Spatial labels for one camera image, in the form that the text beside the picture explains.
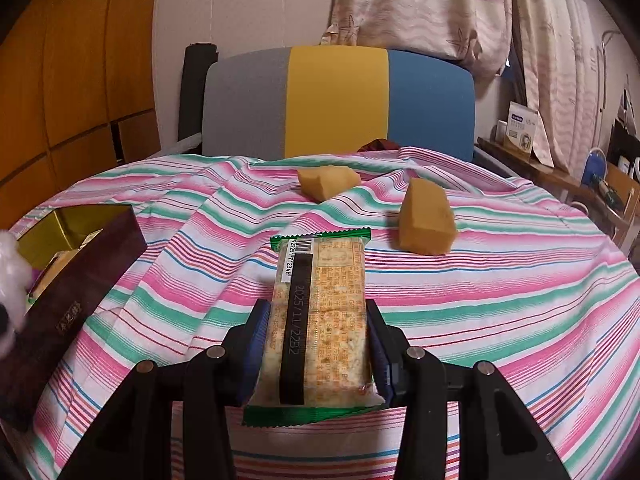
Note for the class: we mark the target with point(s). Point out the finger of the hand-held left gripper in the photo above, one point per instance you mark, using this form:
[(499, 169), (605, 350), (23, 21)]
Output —
[(4, 320)]

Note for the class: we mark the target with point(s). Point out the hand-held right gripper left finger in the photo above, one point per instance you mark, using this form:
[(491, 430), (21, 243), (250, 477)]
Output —
[(260, 340)]

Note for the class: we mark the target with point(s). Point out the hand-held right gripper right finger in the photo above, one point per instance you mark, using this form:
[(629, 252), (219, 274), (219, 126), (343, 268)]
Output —
[(382, 360)]

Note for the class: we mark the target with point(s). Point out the white pastry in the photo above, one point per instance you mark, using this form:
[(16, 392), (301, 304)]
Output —
[(12, 270)]

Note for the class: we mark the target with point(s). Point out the gold-lined tin box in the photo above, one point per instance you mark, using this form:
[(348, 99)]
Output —
[(75, 310)]

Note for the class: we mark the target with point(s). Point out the green-edged cracker packet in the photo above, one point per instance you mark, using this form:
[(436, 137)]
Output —
[(340, 285)]

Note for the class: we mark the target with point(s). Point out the striped tablecloth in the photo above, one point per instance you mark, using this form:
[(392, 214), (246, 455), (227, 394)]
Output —
[(500, 285)]

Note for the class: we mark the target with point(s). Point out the yellow cake piece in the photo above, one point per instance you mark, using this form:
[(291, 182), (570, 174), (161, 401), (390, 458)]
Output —
[(427, 220), (327, 181)]

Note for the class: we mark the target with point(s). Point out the wooden side table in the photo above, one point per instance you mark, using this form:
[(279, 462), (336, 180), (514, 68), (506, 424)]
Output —
[(555, 180)]

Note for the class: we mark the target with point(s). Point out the grey yellow blue chair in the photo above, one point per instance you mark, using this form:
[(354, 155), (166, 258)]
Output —
[(335, 100)]

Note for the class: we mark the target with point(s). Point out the wooden wardrobe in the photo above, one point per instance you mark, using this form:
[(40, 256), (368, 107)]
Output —
[(65, 60)]

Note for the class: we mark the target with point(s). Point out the white carton box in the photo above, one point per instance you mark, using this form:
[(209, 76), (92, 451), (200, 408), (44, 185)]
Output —
[(520, 127)]

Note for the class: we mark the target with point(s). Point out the blue round object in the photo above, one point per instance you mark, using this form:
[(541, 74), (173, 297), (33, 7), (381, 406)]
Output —
[(595, 165)]

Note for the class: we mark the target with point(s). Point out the patterned beige curtain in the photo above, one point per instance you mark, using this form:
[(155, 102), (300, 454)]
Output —
[(425, 5)]

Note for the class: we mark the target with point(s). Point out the curved metal pole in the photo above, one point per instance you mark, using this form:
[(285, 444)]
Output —
[(601, 75)]

